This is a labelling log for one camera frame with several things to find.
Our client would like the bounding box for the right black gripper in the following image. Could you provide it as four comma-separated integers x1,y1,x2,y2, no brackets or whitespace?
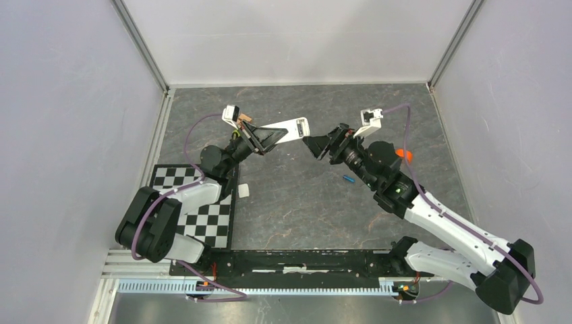
302,124,378,190

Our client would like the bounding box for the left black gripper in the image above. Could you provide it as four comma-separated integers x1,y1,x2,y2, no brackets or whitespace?
222,119,289,174

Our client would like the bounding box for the white remote control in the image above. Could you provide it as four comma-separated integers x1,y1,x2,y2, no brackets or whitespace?
264,117,310,144

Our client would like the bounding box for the white battery cover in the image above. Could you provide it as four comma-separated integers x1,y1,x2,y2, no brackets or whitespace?
237,184,250,198

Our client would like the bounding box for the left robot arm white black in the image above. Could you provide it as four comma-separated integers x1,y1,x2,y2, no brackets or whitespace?
115,121,289,275

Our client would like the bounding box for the tan wooden block pair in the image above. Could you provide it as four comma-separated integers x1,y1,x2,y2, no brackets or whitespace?
239,114,252,123

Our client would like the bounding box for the orange tape roll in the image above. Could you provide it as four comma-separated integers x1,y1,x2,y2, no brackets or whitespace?
395,148,413,163

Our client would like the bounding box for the black white checkerboard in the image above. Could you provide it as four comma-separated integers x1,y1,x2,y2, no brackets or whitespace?
149,164,239,250

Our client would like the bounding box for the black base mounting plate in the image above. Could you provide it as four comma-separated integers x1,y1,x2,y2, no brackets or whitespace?
192,249,419,289

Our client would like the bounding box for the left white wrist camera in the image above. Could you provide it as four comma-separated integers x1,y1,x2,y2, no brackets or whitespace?
221,105,240,130

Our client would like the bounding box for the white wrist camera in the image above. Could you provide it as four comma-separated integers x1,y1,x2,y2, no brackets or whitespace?
221,105,240,130
353,109,383,138

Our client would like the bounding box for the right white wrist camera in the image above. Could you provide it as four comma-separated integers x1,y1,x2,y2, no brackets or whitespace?
353,109,383,138

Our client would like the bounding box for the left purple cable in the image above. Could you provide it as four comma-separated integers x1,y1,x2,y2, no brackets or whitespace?
130,113,225,261

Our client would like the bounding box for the aluminium slotted cable duct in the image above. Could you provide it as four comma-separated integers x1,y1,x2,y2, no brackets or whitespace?
117,279,403,296

